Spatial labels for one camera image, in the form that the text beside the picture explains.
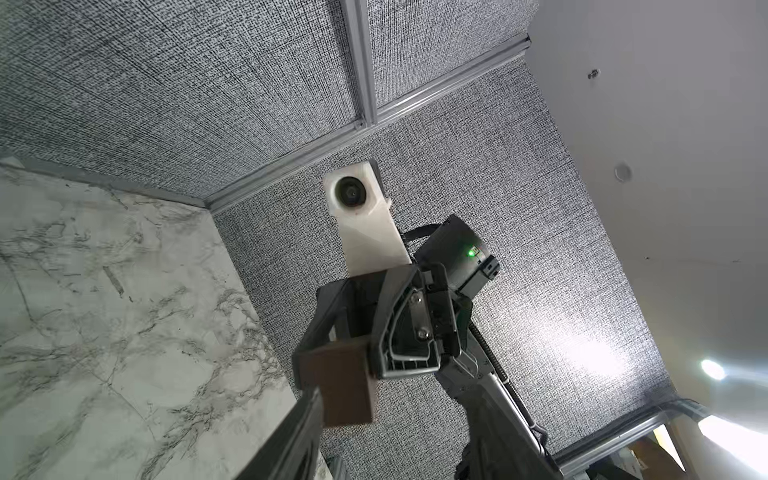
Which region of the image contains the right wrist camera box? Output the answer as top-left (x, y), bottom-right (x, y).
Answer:
top-left (323, 161), bottom-right (411, 277)

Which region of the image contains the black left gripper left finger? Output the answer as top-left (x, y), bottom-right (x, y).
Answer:
top-left (236, 388), bottom-right (324, 480)

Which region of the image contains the dark triangular wood block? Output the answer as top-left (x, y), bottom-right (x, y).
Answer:
top-left (298, 336), bottom-right (378, 428)

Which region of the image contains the black corrugated cable conduit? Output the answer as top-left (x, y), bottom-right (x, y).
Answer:
top-left (467, 320), bottom-right (550, 457)

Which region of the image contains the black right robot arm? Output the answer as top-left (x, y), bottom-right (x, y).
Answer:
top-left (292, 216), bottom-right (547, 463)

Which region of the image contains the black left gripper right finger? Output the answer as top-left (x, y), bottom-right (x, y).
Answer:
top-left (458, 383), bottom-right (561, 479)

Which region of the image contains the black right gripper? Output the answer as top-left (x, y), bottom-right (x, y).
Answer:
top-left (292, 263), bottom-right (473, 384)

